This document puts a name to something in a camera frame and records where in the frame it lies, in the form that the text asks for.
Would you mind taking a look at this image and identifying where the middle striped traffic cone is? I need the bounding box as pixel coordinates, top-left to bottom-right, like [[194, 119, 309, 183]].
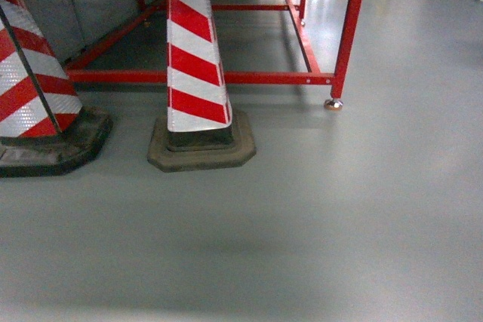
[[147, 0, 256, 172]]

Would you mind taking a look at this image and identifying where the red metal table frame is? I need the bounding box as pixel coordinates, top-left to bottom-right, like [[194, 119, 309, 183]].
[[0, 0, 374, 112]]

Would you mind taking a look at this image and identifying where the striped traffic cone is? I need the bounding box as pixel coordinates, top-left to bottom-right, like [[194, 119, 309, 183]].
[[1, 0, 112, 178], [147, 0, 256, 172]]

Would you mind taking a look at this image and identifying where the left striped traffic cone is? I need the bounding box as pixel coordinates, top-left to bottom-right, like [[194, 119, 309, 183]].
[[1, 0, 112, 178]]

